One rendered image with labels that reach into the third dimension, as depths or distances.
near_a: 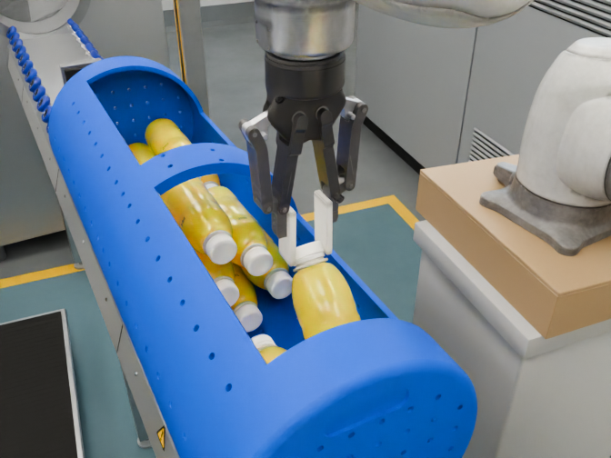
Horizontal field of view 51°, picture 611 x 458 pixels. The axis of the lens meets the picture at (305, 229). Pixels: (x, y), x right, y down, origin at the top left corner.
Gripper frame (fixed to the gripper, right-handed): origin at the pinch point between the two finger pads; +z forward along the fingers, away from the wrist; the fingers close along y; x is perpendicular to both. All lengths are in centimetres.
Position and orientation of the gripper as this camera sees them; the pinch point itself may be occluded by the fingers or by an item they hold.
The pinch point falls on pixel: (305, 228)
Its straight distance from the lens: 70.0
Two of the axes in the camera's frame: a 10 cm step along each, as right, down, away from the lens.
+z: 0.0, 8.2, 5.7
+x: 4.6, 5.0, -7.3
